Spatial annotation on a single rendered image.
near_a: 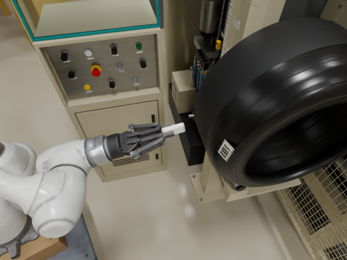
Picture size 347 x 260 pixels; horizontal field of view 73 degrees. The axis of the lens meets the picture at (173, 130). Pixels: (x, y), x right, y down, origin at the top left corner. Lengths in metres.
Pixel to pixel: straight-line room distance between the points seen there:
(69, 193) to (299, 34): 0.71
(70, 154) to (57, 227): 0.20
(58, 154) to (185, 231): 1.33
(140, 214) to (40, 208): 1.37
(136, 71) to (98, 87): 0.22
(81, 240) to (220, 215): 1.07
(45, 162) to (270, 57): 0.68
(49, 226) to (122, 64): 0.89
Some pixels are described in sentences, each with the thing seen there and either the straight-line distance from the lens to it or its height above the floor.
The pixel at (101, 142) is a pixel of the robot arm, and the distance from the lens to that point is 0.71.
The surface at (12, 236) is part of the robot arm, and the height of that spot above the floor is 0.84.
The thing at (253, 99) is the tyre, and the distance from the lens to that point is 0.63.
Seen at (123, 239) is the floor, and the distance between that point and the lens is 1.90.
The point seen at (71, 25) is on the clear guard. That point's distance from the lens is 1.16.
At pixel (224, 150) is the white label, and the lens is 0.69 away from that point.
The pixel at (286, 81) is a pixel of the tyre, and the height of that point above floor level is 1.45.
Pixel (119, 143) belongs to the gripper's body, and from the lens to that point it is 0.71.
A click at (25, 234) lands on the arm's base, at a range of 1.22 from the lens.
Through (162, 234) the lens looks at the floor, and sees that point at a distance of 1.87.
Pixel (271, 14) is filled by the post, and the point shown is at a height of 1.43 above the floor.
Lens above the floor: 1.81
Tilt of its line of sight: 51 degrees down
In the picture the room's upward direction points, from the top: straight up
